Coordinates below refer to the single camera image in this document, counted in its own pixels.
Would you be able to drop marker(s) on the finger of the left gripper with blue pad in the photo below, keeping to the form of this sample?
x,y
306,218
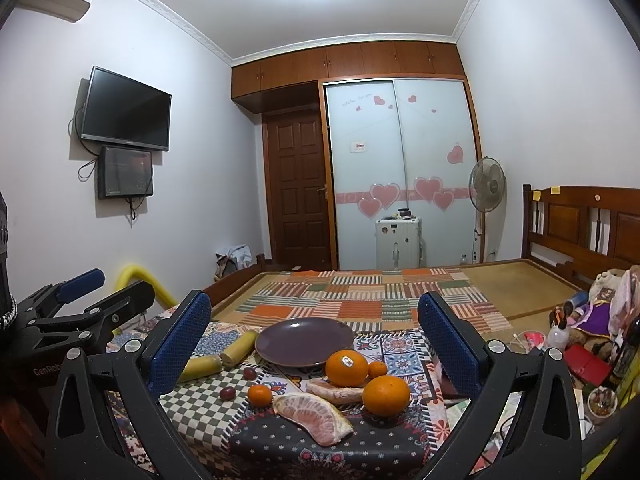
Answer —
x,y
100,319
49,299

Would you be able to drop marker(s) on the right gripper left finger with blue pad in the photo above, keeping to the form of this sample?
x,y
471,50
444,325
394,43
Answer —
x,y
143,375

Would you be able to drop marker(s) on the white spray bottle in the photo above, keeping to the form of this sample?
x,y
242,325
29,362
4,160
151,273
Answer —
x,y
558,335

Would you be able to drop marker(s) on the patchwork patterned tablecloth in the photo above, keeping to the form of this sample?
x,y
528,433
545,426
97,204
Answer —
x,y
234,440

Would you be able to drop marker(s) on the bag on floor by wall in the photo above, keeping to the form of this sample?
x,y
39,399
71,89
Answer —
x,y
232,260

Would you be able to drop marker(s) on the wall mounted black television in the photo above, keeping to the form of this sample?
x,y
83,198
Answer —
x,y
119,110

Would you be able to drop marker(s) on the red box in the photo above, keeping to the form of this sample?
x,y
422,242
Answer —
x,y
587,367

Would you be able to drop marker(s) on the large plain orange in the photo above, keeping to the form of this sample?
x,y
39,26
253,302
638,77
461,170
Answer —
x,y
386,396

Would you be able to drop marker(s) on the sliding wardrobe with hearts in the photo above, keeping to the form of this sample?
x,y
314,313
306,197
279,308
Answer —
x,y
402,148

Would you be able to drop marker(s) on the red grape far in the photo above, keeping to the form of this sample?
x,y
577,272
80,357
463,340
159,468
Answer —
x,y
249,373

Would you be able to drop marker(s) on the purple round plate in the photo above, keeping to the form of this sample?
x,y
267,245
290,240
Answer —
x,y
303,342

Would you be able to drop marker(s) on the wooden bed headboard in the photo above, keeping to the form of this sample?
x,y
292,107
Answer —
x,y
576,232

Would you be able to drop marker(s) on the overhead wooden cabinets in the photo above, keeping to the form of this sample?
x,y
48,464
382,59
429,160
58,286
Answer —
x,y
292,79

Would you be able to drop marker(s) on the large peeled pomelo segment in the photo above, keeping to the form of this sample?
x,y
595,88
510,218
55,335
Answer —
x,y
320,418

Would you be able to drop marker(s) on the small black wall monitor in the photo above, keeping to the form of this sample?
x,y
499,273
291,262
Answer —
x,y
124,173

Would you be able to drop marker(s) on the red grape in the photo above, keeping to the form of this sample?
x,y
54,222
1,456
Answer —
x,y
249,373
227,394

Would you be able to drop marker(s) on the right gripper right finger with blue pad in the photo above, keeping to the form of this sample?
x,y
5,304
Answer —
x,y
485,371

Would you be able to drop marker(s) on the small mandarin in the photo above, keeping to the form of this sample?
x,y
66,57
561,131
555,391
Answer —
x,y
377,369
259,396

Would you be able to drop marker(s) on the red grape near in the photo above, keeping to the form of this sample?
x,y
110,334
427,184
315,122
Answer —
x,y
227,394

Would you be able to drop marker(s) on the large orange with sticker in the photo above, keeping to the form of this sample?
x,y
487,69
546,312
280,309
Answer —
x,y
347,368

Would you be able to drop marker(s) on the striped patchwork bed blanket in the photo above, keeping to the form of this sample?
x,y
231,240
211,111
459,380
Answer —
x,y
367,301

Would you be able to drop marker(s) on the small peeled pomelo segment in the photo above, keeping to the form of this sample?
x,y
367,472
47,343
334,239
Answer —
x,y
334,394

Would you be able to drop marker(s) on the pink plush bag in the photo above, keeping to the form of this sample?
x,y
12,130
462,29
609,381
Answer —
x,y
624,307

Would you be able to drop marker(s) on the standing electric fan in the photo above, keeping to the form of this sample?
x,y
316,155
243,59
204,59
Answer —
x,y
487,188

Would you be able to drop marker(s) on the dark wooden door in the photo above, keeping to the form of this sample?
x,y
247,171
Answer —
x,y
295,173

